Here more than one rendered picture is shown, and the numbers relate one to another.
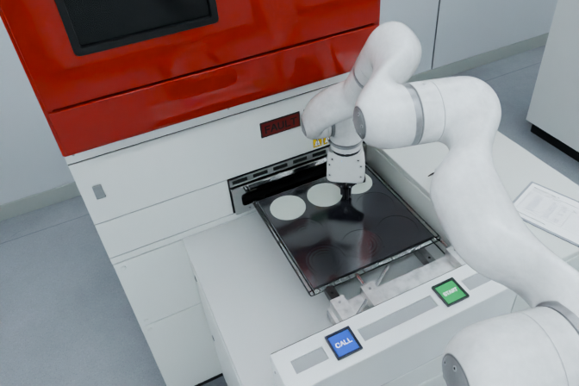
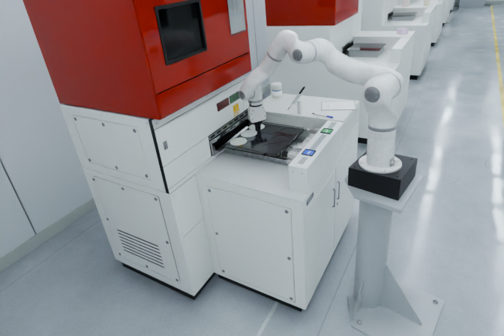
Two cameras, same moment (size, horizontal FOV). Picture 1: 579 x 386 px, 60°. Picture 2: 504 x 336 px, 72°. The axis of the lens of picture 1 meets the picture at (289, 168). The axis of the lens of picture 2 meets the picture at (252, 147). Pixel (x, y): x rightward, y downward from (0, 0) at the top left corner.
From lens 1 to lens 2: 113 cm
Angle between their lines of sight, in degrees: 32
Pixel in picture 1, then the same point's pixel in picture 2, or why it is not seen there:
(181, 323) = (196, 235)
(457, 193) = (340, 59)
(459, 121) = (324, 47)
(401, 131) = (312, 52)
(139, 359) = (154, 300)
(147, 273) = (182, 199)
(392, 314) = (315, 142)
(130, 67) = (182, 71)
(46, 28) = (157, 52)
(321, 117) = (254, 82)
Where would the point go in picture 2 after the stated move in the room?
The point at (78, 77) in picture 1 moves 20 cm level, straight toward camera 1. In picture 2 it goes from (166, 76) to (204, 78)
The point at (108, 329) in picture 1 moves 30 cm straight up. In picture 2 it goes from (120, 299) to (106, 264)
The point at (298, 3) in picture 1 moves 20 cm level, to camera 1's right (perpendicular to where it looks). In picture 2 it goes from (228, 42) to (256, 35)
